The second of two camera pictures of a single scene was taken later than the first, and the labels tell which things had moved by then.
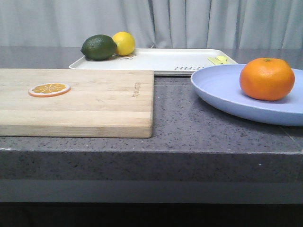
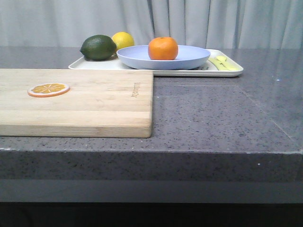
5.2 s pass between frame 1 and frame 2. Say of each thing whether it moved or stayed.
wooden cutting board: stayed
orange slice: stayed
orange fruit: moved
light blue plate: moved
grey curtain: stayed
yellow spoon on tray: stayed
